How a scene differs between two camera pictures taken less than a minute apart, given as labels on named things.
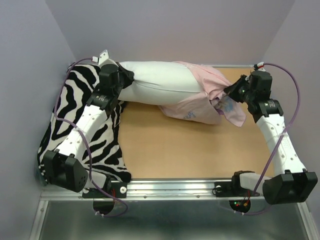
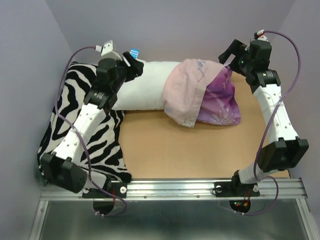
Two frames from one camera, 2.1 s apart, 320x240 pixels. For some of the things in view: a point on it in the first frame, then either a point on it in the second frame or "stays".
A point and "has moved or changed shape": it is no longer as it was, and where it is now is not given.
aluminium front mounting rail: x=154 y=190 stays
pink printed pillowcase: x=212 y=105 has moved or changed shape
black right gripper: x=233 y=91 → x=235 y=48
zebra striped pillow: x=101 y=152 stays
